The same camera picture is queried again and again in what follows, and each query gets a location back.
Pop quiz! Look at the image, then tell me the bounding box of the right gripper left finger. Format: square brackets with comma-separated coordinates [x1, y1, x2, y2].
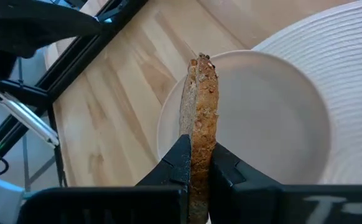
[136, 134, 192, 224]

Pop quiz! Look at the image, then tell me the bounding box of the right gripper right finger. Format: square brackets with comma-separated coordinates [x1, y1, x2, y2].
[208, 142, 283, 224]

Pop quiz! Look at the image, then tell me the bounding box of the cream ceramic plate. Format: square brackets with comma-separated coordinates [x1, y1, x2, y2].
[156, 50, 332, 186]

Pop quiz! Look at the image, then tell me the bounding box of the seeded brown toast slice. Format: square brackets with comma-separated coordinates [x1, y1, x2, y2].
[179, 52, 220, 224]

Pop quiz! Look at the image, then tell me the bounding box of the white woven round placemat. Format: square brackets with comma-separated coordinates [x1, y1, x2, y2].
[251, 0, 362, 185]

